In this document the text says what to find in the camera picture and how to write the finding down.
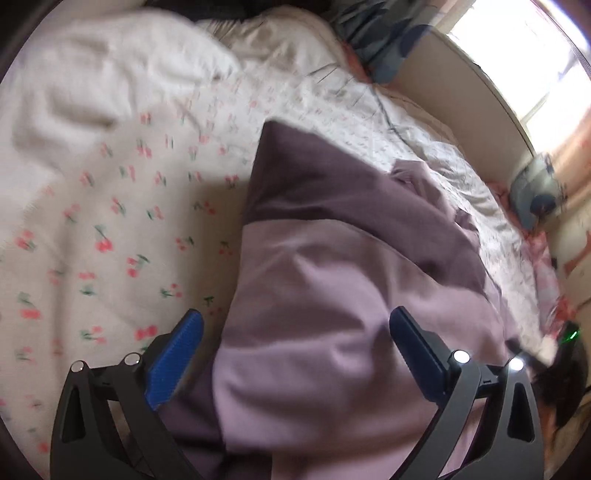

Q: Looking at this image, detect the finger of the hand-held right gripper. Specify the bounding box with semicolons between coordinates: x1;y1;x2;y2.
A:
505;338;539;368

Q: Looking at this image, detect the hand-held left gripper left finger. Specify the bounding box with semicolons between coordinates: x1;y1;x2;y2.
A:
50;309;205;480

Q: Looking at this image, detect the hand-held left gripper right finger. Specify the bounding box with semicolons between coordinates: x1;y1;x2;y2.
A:
389;306;544;480

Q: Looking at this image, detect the purple jacket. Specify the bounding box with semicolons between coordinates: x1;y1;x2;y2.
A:
157;119;546;480

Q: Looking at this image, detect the pink plastic bag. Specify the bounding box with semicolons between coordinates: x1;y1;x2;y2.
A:
525;230;583;334

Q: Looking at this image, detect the blue cartoon curtain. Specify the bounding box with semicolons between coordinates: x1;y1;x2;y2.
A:
509;154;570;232
330;0;433;85

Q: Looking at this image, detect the cherry print bed sheet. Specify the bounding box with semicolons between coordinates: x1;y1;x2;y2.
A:
0;69;570;480

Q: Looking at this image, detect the window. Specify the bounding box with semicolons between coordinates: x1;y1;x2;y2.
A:
447;0;591;140

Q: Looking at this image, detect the white fluffy blanket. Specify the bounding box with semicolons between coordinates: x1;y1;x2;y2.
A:
9;9;244;163

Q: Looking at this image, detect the striped white quilt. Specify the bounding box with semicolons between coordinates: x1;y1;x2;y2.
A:
198;8;462;163

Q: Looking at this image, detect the black clothing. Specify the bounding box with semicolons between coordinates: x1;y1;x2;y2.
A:
148;0;334;22

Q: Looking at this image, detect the black cable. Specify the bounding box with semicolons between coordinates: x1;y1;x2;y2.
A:
314;64;403;136

